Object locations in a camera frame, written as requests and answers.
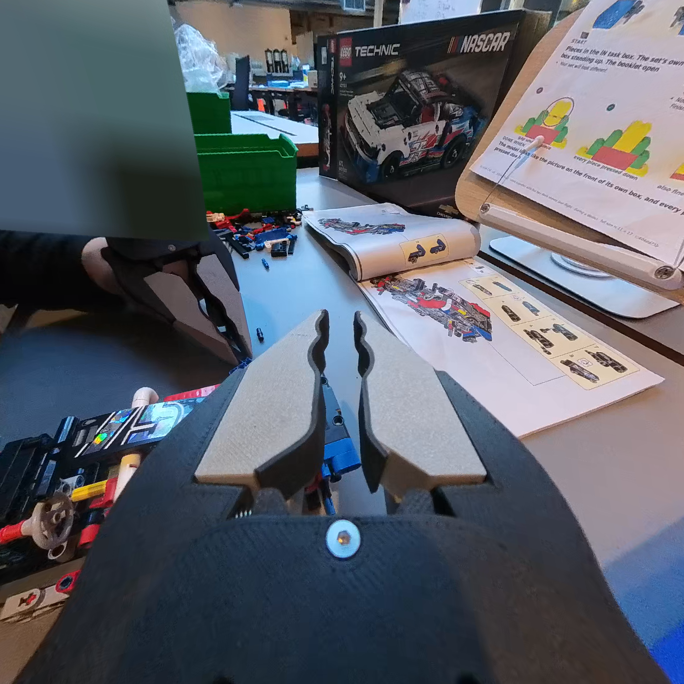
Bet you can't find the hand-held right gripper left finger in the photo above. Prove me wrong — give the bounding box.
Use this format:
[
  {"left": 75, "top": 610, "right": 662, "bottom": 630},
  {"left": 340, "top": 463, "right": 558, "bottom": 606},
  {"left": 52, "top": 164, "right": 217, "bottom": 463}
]
[{"left": 195, "top": 309, "right": 329, "bottom": 500}]

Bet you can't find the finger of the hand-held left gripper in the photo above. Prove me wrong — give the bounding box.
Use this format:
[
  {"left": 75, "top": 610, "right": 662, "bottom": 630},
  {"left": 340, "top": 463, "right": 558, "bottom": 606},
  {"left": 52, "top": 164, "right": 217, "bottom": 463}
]
[
  {"left": 198, "top": 253, "right": 253, "bottom": 360},
  {"left": 143, "top": 271, "right": 240, "bottom": 365}
]

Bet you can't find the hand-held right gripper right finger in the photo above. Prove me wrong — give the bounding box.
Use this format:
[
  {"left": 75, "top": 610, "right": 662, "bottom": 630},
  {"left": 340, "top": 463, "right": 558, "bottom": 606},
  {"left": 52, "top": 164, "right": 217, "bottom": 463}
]
[{"left": 354, "top": 311, "right": 488, "bottom": 495}]

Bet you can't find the brick car chassis model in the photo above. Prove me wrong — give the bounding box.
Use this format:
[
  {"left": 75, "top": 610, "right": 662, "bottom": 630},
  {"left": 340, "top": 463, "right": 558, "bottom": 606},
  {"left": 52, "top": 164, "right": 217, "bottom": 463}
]
[{"left": 0, "top": 357, "right": 361, "bottom": 626}]

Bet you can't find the blue storage bin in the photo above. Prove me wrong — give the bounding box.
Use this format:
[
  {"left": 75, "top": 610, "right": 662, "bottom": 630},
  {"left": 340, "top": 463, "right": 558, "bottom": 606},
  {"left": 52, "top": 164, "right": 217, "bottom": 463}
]
[{"left": 649, "top": 628, "right": 684, "bottom": 684}]

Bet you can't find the person's left forearm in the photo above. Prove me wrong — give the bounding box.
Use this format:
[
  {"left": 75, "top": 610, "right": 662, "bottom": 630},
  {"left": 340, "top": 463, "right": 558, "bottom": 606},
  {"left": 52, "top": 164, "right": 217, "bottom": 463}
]
[{"left": 0, "top": 230, "right": 99, "bottom": 313}]

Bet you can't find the person's left hand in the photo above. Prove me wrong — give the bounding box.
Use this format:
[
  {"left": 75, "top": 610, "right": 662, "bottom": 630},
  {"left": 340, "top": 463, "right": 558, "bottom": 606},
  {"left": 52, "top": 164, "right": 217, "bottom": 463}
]
[{"left": 82, "top": 237, "right": 122, "bottom": 295}]

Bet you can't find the pile of loose bricks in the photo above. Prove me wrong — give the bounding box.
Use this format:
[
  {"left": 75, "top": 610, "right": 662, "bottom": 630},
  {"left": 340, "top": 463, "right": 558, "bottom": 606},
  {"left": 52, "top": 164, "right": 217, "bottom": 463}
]
[{"left": 207, "top": 206, "right": 300, "bottom": 260}]

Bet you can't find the green storage bin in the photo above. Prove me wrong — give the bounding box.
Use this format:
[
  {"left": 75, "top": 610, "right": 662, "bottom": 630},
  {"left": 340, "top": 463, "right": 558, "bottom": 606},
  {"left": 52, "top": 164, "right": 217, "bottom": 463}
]
[
  {"left": 195, "top": 133, "right": 298, "bottom": 216},
  {"left": 187, "top": 92, "right": 232, "bottom": 134}
]

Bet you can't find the building instruction booklet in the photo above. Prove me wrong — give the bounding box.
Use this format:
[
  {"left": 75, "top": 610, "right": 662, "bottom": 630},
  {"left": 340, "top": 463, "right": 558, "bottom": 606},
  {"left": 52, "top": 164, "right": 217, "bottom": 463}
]
[{"left": 302, "top": 203, "right": 665, "bottom": 439}]

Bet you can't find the white topped table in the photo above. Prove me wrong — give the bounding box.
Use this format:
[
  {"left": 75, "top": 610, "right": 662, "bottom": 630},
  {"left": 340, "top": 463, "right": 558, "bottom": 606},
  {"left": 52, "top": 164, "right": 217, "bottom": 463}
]
[{"left": 231, "top": 109, "right": 320, "bottom": 146}]

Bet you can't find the clear plastic bag heap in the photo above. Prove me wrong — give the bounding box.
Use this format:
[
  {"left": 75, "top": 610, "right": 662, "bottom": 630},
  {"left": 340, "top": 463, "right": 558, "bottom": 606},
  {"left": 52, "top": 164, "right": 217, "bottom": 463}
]
[{"left": 173, "top": 24, "right": 228, "bottom": 94}]

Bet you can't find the toy car set box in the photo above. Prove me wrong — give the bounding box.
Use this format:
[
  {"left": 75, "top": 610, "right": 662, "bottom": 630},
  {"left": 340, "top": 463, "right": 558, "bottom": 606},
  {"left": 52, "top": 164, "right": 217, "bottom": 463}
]
[{"left": 315, "top": 8, "right": 527, "bottom": 217}]

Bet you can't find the printed instruction sheet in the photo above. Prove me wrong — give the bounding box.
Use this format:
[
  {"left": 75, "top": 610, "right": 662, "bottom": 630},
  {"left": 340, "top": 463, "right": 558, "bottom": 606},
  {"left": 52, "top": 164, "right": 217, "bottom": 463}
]
[{"left": 470, "top": 0, "right": 684, "bottom": 263}]

